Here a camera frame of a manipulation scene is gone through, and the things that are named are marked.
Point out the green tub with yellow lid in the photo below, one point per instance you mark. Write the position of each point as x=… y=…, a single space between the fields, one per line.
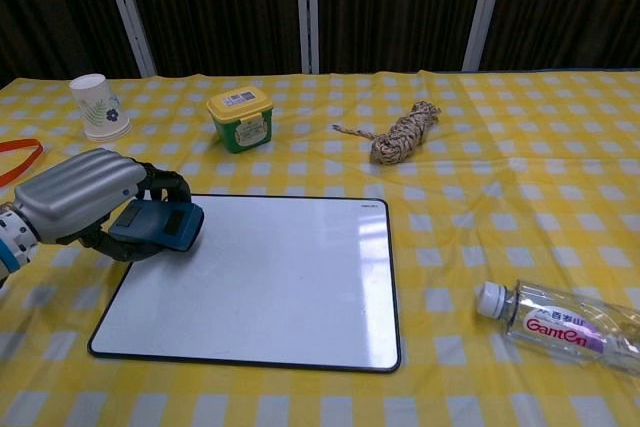
x=241 y=122

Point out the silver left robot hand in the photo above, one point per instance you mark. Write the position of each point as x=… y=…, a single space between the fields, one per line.
x=75 y=197

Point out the blue whiteboard eraser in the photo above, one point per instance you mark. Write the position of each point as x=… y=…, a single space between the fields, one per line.
x=160 y=227

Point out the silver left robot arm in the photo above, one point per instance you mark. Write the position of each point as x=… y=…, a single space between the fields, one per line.
x=12 y=247

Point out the yellow checked tablecloth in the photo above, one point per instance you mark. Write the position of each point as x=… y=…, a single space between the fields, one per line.
x=480 y=207

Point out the white board with black frame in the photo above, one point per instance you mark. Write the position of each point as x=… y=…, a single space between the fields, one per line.
x=270 y=287

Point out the stacked floral paper cups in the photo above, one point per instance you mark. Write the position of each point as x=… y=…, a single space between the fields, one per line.
x=99 y=109

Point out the white partition frame post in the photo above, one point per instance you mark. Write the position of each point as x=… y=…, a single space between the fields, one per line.
x=127 y=9
x=480 y=9
x=307 y=9

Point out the clear Ganten water bottle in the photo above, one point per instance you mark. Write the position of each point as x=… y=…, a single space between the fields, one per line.
x=560 y=324

